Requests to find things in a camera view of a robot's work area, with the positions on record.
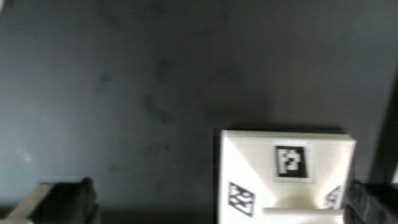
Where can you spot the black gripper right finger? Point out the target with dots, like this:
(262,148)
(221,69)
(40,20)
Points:
(370,203)

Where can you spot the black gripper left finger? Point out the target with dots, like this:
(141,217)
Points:
(59,204)

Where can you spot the white lamp base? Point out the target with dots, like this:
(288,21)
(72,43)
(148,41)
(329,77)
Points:
(283,175)

